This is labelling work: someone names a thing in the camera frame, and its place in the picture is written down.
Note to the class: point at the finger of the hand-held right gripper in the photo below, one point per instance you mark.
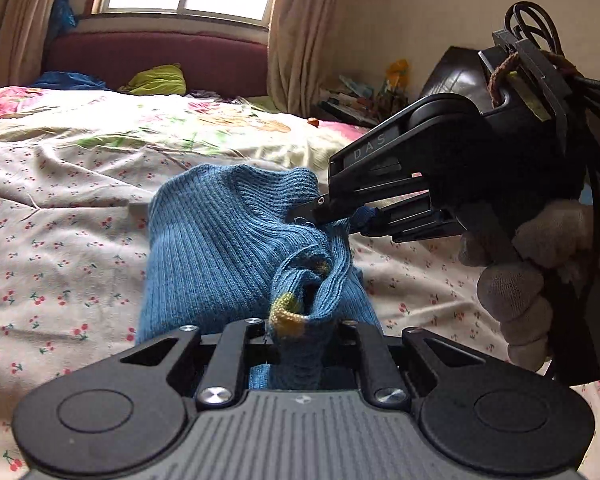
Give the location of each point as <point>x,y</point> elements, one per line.
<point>310,210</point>
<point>410,220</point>

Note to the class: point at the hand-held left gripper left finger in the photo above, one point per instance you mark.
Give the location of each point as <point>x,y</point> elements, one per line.
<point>240,340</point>

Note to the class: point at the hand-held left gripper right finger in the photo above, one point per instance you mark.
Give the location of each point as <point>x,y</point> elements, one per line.
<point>365,342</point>

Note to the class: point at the blue knit sweater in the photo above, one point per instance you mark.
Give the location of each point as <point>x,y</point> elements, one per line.
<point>205,240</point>

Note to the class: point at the person's right hand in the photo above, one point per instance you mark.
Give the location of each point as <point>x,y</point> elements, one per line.
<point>520,300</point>

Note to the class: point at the dark chair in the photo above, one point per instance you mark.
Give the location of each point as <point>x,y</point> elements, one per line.
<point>455,72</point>

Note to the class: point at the yellow flowers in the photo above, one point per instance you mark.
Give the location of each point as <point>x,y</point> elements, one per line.
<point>396,77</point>

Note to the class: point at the stack of books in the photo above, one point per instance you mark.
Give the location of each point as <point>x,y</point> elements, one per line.
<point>345,102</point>

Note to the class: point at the dark patterned cloth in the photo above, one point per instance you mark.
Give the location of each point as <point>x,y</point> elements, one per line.
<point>212,95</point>

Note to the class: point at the beige curtain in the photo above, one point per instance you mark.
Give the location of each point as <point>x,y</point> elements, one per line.
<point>305,35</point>
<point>27,20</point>

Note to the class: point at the green cloth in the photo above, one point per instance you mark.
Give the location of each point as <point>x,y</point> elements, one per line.
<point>157,80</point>

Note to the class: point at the pink floral bed sheet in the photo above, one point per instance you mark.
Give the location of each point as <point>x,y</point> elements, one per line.
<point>130,120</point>

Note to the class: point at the cherry print bed sheet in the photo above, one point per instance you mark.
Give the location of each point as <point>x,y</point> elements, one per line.
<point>65,240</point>

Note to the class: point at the maroon bed headboard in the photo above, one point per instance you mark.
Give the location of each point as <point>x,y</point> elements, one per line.
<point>155,52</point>

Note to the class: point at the blue cloth on bed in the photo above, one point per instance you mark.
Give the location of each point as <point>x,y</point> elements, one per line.
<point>70,81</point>

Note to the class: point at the blue cloth by window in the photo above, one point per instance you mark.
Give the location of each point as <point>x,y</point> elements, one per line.
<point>62,15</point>

